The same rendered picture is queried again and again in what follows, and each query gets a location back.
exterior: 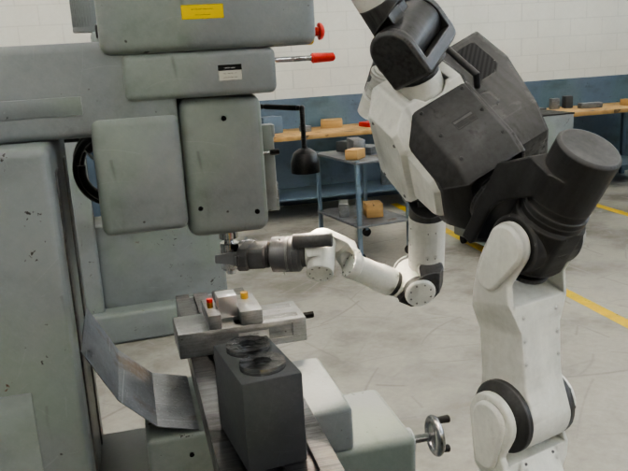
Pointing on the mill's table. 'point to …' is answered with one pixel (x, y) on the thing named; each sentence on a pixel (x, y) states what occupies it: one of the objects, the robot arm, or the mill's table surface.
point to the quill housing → (223, 164)
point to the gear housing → (199, 74)
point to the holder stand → (261, 402)
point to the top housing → (201, 24)
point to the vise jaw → (249, 310)
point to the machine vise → (200, 327)
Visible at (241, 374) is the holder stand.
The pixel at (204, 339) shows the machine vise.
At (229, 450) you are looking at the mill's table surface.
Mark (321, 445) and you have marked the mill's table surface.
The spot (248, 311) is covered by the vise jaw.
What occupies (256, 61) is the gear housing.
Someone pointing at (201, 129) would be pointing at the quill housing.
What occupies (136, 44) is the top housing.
